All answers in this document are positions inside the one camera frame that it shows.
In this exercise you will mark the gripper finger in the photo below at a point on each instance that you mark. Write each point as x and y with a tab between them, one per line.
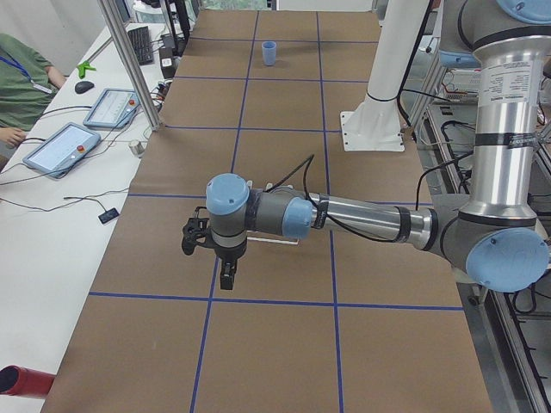
224	275
231	271

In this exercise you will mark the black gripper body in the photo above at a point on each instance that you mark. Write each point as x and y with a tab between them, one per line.
229	253

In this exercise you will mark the light blue plastic cup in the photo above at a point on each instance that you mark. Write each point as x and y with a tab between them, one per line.
269	50

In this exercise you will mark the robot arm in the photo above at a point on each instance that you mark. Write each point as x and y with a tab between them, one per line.
489	235

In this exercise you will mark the small black sensor box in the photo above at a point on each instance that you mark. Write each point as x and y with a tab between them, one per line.
108	215

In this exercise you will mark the small silver cylinder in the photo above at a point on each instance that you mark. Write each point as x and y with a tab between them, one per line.
137	148

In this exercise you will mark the far teach pendant tablet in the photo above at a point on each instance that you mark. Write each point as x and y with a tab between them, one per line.
113	109

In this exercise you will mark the teach pendant tablet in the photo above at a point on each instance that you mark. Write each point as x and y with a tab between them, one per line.
113	109
58	154

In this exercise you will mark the near teach pendant tablet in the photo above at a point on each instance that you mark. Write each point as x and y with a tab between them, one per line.
58	154

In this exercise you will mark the black computer mouse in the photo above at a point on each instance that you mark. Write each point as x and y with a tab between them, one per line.
83	86

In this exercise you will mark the black keyboard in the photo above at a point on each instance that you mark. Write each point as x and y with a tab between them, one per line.
142	45

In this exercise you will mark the green plastic clip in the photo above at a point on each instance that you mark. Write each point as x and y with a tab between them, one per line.
83	68

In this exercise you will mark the red cylinder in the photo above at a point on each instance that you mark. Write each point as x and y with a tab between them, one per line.
25	382

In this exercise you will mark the person in green shirt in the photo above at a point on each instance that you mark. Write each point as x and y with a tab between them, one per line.
29	82

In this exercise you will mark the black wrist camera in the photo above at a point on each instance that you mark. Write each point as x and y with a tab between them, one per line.
196	233

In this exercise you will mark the white wire cup holder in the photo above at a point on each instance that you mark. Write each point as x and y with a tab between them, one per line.
275	239

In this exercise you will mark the aluminium frame post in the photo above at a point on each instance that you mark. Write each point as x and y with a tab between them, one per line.
124	48

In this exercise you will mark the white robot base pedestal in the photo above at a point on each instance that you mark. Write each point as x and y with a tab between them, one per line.
375	124

